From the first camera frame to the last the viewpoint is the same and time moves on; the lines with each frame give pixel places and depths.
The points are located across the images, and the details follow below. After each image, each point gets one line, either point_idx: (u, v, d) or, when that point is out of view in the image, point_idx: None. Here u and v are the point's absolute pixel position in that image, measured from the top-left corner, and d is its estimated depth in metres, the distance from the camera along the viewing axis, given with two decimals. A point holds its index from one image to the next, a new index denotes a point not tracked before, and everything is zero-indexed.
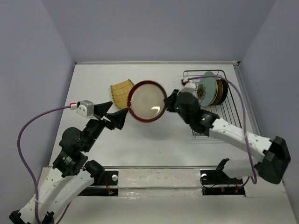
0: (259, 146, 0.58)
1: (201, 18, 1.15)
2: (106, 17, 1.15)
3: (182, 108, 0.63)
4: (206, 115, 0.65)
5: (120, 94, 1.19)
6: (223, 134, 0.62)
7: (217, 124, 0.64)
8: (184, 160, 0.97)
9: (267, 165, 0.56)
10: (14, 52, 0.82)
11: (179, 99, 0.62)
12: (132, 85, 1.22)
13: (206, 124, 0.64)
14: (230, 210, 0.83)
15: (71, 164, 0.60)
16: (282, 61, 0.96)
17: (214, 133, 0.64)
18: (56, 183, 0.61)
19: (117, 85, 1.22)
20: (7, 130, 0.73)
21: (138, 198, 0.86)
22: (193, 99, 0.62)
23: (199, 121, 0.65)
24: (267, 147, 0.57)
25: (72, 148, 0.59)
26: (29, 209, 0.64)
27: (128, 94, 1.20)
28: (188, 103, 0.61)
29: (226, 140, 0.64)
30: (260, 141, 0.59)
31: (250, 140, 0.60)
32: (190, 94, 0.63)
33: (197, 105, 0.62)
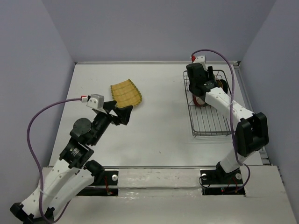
0: (239, 115, 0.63)
1: (201, 18, 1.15)
2: (105, 17, 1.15)
3: (188, 72, 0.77)
4: (208, 83, 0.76)
5: (120, 94, 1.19)
6: (216, 99, 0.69)
7: (213, 90, 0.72)
8: (182, 159, 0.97)
9: (239, 130, 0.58)
10: (14, 53, 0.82)
11: (188, 65, 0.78)
12: (132, 85, 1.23)
13: (205, 88, 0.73)
14: (231, 210, 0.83)
15: (77, 155, 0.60)
16: (281, 62, 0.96)
17: (209, 97, 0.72)
18: (62, 173, 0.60)
19: (117, 85, 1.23)
20: (8, 130, 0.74)
21: (138, 198, 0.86)
22: (198, 65, 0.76)
23: (201, 85, 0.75)
24: (246, 117, 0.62)
25: (82, 137, 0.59)
26: (33, 201, 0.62)
27: (128, 94, 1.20)
28: (193, 67, 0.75)
29: (217, 106, 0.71)
30: (243, 111, 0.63)
31: (234, 108, 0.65)
32: (199, 62, 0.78)
33: (200, 71, 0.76)
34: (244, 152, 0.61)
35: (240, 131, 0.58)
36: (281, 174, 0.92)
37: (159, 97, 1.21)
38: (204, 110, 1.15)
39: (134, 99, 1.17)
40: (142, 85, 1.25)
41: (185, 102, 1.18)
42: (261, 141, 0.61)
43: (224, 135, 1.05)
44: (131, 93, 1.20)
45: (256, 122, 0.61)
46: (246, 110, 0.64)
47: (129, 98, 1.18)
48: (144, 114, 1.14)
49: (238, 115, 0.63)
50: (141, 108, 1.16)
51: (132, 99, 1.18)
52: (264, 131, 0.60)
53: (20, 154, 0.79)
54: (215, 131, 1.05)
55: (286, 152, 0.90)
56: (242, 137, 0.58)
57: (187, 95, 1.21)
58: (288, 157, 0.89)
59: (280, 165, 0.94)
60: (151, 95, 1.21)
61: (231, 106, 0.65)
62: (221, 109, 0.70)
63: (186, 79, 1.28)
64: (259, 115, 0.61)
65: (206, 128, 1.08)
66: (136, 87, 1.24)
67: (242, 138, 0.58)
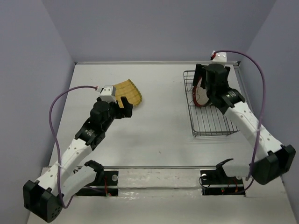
0: (267, 145, 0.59)
1: (201, 19, 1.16)
2: (105, 17, 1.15)
3: (210, 77, 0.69)
4: (231, 93, 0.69)
5: (120, 94, 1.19)
6: (240, 119, 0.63)
7: (238, 106, 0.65)
8: (182, 159, 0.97)
9: (264, 163, 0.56)
10: (14, 53, 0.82)
11: (210, 68, 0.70)
12: (132, 85, 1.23)
13: (228, 100, 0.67)
14: (231, 211, 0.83)
15: (92, 135, 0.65)
16: (281, 62, 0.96)
17: (231, 113, 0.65)
18: (80, 150, 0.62)
19: (117, 85, 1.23)
20: (8, 130, 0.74)
21: (138, 198, 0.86)
22: (221, 70, 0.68)
23: (222, 95, 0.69)
24: (274, 150, 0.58)
25: (101, 116, 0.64)
26: (50, 176, 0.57)
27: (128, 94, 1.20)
28: (216, 72, 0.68)
29: (240, 125, 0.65)
30: (271, 142, 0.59)
31: (261, 136, 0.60)
32: (222, 66, 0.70)
33: (222, 77, 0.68)
34: (263, 181, 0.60)
35: (266, 165, 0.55)
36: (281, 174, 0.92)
37: (159, 97, 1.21)
38: (204, 110, 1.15)
39: (135, 99, 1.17)
40: (142, 85, 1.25)
41: (186, 102, 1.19)
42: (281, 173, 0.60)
43: (224, 135, 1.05)
44: (131, 93, 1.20)
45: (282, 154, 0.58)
46: (274, 141, 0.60)
47: (129, 98, 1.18)
48: (144, 114, 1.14)
49: (266, 146, 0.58)
50: (141, 108, 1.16)
51: (132, 99, 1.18)
52: (288, 164, 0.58)
53: (20, 154, 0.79)
54: (215, 131, 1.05)
55: None
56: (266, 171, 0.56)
57: (187, 95, 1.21)
58: None
59: None
60: (151, 95, 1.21)
61: (258, 134, 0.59)
62: (244, 130, 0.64)
63: (186, 79, 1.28)
64: (287, 147, 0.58)
65: (206, 128, 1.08)
66: (136, 87, 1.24)
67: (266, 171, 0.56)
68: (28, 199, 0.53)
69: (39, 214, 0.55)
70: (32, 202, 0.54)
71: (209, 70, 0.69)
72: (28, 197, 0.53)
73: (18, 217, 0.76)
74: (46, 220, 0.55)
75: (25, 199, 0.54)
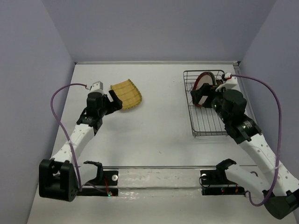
0: (285, 185, 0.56)
1: (201, 19, 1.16)
2: (105, 17, 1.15)
3: (228, 106, 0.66)
4: (247, 123, 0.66)
5: (120, 94, 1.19)
6: (257, 153, 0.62)
7: (255, 139, 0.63)
8: (182, 159, 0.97)
9: (281, 201, 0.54)
10: (14, 53, 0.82)
11: (228, 96, 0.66)
12: (131, 85, 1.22)
13: (244, 132, 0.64)
14: (231, 210, 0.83)
15: (92, 120, 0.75)
16: (281, 63, 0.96)
17: (247, 146, 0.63)
18: (86, 130, 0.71)
19: (117, 85, 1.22)
20: (8, 130, 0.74)
21: (137, 198, 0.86)
22: (241, 101, 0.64)
23: (238, 125, 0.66)
24: (292, 190, 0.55)
25: (97, 103, 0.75)
26: (64, 152, 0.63)
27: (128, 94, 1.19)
28: (235, 103, 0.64)
29: (256, 159, 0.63)
30: (289, 181, 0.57)
31: (280, 174, 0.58)
32: (240, 95, 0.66)
33: (241, 108, 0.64)
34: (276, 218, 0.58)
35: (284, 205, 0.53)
36: None
37: (159, 97, 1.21)
38: (204, 110, 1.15)
39: (135, 99, 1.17)
40: (142, 85, 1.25)
41: (186, 102, 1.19)
42: None
43: (224, 135, 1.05)
44: (131, 93, 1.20)
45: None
46: (293, 179, 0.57)
47: (130, 98, 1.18)
48: (144, 114, 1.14)
49: (284, 185, 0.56)
50: (141, 108, 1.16)
51: (133, 99, 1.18)
52: None
53: (20, 154, 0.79)
54: (215, 131, 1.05)
55: (285, 152, 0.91)
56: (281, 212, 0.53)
57: (187, 95, 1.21)
58: (287, 157, 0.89)
59: None
60: (151, 95, 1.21)
61: (276, 172, 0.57)
62: (260, 165, 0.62)
63: (186, 79, 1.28)
64: None
65: (206, 127, 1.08)
66: (136, 87, 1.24)
67: (279, 211, 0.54)
68: (46, 177, 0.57)
69: (59, 191, 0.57)
70: (49, 183, 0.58)
71: (227, 100, 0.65)
72: (46, 174, 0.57)
73: (18, 217, 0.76)
74: (67, 196, 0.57)
75: (43, 181, 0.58)
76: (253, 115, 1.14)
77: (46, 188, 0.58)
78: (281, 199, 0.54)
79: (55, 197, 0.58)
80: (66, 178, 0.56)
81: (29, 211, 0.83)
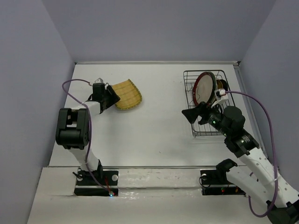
0: (285, 196, 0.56)
1: (201, 18, 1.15)
2: (105, 17, 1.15)
3: (226, 122, 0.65)
4: (245, 137, 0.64)
5: (120, 94, 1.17)
6: (255, 166, 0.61)
7: (253, 153, 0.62)
8: (182, 159, 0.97)
9: (282, 213, 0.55)
10: (14, 53, 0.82)
11: (227, 113, 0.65)
12: (131, 85, 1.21)
13: (242, 147, 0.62)
14: (231, 210, 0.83)
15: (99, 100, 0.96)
16: (281, 63, 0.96)
17: (246, 159, 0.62)
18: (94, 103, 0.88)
19: (117, 85, 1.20)
20: (8, 130, 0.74)
21: (138, 198, 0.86)
22: (239, 117, 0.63)
23: (237, 140, 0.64)
24: (293, 201, 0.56)
25: (101, 88, 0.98)
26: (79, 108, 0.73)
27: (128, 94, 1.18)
28: (234, 119, 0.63)
29: (255, 171, 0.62)
30: (288, 192, 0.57)
31: (280, 186, 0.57)
32: (239, 112, 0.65)
33: (240, 123, 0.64)
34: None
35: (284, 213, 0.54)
36: (282, 174, 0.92)
37: (159, 97, 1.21)
38: None
39: (135, 99, 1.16)
40: (142, 85, 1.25)
41: (186, 102, 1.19)
42: None
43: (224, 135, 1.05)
44: (131, 92, 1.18)
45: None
46: (292, 190, 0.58)
47: (130, 98, 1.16)
48: (144, 114, 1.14)
49: (284, 196, 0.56)
50: (141, 108, 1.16)
51: (133, 99, 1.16)
52: None
53: (19, 154, 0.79)
54: (215, 131, 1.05)
55: (285, 152, 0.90)
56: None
57: (187, 95, 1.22)
58: (288, 157, 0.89)
59: (280, 165, 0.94)
60: (151, 95, 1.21)
61: (276, 184, 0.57)
62: (259, 178, 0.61)
63: (186, 79, 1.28)
64: None
65: (206, 128, 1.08)
66: (136, 87, 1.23)
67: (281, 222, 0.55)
68: (64, 121, 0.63)
69: (74, 133, 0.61)
70: (66, 127, 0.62)
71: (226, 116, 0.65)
72: (64, 118, 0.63)
73: (18, 218, 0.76)
74: (81, 137, 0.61)
75: (60, 125, 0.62)
76: (252, 116, 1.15)
77: (61, 131, 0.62)
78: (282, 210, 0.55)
79: (70, 141, 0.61)
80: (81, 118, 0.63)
81: (29, 211, 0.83)
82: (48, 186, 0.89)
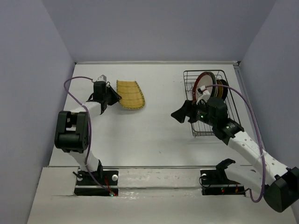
0: (273, 170, 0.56)
1: (201, 18, 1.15)
2: (105, 17, 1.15)
3: (211, 111, 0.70)
4: (231, 124, 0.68)
5: (123, 92, 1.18)
6: (242, 147, 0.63)
7: (238, 136, 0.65)
8: (182, 159, 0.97)
9: (274, 190, 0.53)
10: (14, 53, 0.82)
11: (211, 102, 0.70)
12: (137, 87, 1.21)
13: (228, 132, 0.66)
14: (231, 210, 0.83)
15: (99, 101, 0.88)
16: (281, 63, 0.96)
17: (233, 143, 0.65)
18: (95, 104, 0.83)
19: (123, 82, 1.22)
20: (8, 130, 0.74)
21: (138, 198, 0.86)
22: (222, 105, 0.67)
23: (223, 127, 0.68)
24: (281, 174, 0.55)
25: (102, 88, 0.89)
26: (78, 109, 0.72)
27: (132, 96, 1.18)
28: (217, 107, 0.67)
29: (243, 153, 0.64)
30: (276, 166, 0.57)
31: (266, 162, 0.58)
32: (222, 100, 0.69)
33: (224, 111, 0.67)
34: (278, 211, 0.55)
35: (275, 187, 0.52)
36: None
37: (159, 97, 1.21)
38: None
39: (136, 101, 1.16)
40: (142, 85, 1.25)
41: None
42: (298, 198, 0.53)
43: None
44: (136, 96, 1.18)
45: (291, 178, 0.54)
46: (280, 164, 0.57)
47: (132, 101, 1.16)
48: (144, 114, 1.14)
49: (271, 171, 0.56)
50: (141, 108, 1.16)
51: (135, 102, 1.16)
52: None
53: (19, 154, 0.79)
54: None
55: (285, 152, 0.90)
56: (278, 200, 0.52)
57: (187, 95, 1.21)
58: (288, 158, 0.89)
59: None
60: (151, 95, 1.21)
61: (261, 159, 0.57)
62: (248, 158, 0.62)
63: (186, 79, 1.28)
64: (294, 170, 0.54)
65: (206, 128, 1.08)
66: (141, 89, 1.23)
67: (276, 199, 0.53)
68: (63, 125, 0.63)
69: (74, 136, 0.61)
70: (65, 130, 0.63)
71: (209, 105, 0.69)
72: (63, 122, 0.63)
73: (18, 217, 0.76)
74: (81, 140, 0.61)
75: (60, 129, 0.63)
76: (252, 116, 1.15)
77: (60, 135, 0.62)
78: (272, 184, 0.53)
79: (69, 144, 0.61)
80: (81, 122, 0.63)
81: (29, 210, 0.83)
82: (48, 186, 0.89)
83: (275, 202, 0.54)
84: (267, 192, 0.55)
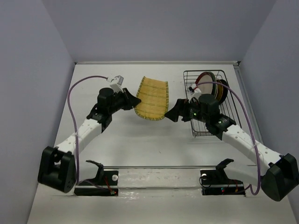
0: (266, 158, 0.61)
1: (201, 18, 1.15)
2: (105, 17, 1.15)
3: (204, 108, 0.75)
4: (223, 119, 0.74)
5: (146, 93, 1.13)
6: (235, 139, 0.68)
7: (231, 129, 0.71)
8: (182, 159, 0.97)
9: (270, 178, 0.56)
10: (14, 54, 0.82)
11: (202, 100, 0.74)
12: (164, 92, 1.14)
13: (221, 127, 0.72)
14: (231, 210, 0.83)
15: (102, 117, 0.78)
16: (281, 63, 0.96)
17: (227, 136, 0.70)
18: (94, 126, 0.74)
19: (150, 82, 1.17)
20: (8, 130, 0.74)
21: (137, 198, 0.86)
22: (213, 101, 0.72)
23: (216, 122, 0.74)
24: (274, 161, 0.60)
25: (107, 101, 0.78)
26: (67, 143, 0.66)
27: (154, 101, 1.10)
28: (208, 104, 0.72)
29: (238, 145, 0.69)
30: (269, 155, 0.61)
31: (259, 151, 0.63)
32: (212, 97, 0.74)
33: (215, 108, 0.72)
34: (278, 199, 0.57)
35: (271, 175, 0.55)
36: None
37: None
38: None
39: (156, 107, 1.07)
40: None
41: None
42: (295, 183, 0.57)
43: None
44: (159, 101, 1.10)
45: (284, 165, 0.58)
46: (273, 153, 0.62)
47: (154, 106, 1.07)
48: None
49: (265, 159, 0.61)
50: None
51: (157, 108, 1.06)
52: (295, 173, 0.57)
53: (20, 155, 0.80)
54: None
55: (285, 152, 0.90)
56: (276, 187, 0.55)
57: (187, 95, 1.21)
58: None
59: None
60: None
61: (255, 148, 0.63)
62: (243, 150, 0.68)
63: (186, 79, 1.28)
64: (286, 157, 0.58)
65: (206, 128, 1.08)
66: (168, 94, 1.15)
67: (274, 187, 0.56)
68: (46, 164, 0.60)
69: (54, 182, 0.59)
70: (49, 171, 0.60)
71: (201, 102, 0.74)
72: (47, 161, 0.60)
73: (19, 217, 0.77)
74: (62, 187, 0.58)
75: (43, 168, 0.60)
76: (252, 115, 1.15)
77: (45, 175, 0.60)
78: (268, 172, 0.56)
79: (52, 185, 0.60)
80: (64, 168, 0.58)
81: (29, 209, 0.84)
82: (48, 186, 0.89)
83: (274, 191, 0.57)
84: (265, 181, 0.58)
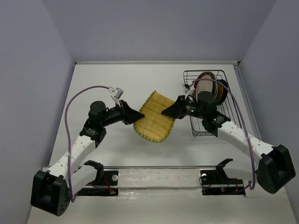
0: (259, 150, 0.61)
1: (201, 19, 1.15)
2: (105, 17, 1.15)
3: (202, 105, 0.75)
4: (218, 117, 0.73)
5: (153, 108, 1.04)
6: (229, 134, 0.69)
7: (225, 125, 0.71)
8: (182, 159, 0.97)
9: (263, 169, 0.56)
10: (14, 54, 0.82)
11: (202, 98, 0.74)
12: None
13: (216, 124, 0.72)
14: (231, 210, 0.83)
15: (95, 133, 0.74)
16: (281, 63, 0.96)
17: (221, 132, 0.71)
18: (87, 144, 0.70)
19: (160, 98, 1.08)
20: (8, 130, 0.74)
21: (137, 198, 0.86)
22: (211, 100, 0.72)
23: (211, 120, 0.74)
24: (267, 151, 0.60)
25: (99, 116, 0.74)
26: (60, 166, 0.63)
27: (159, 119, 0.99)
28: (206, 102, 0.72)
29: (232, 141, 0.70)
30: (262, 146, 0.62)
31: (252, 143, 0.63)
32: (212, 95, 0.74)
33: (213, 106, 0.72)
34: (273, 192, 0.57)
35: (263, 165, 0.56)
36: None
37: None
38: None
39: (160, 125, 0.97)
40: (142, 85, 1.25)
41: None
42: (289, 175, 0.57)
43: None
44: (163, 121, 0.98)
45: (277, 156, 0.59)
46: (266, 144, 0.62)
47: (156, 124, 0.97)
48: None
49: (258, 150, 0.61)
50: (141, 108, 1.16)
51: (159, 127, 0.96)
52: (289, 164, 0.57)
53: (20, 154, 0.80)
54: None
55: None
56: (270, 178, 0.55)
57: None
58: None
59: None
60: None
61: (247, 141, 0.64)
62: (238, 144, 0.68)
63: (186, 78, 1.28)
64: (278, 147, 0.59)
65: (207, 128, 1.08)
66: None
67: (268, 179, 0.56)
68: (38, 189, 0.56)
69: (47, 208, 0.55)
70: (40, 195, 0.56)
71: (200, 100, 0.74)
72: (38, 186, 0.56)
73: (18, 217, 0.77)
74: (56, 210, 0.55)
75: (34, 192, 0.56)
76: (252, 116, 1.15)
77: (36, 199, 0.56)
78: (260, 163, 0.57)
79: (45, 209, 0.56)
80: (55, 194, 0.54)
81: (29, 209, 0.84)
82: None
83: (268, 183, 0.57)
84: (260, 174, 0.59)
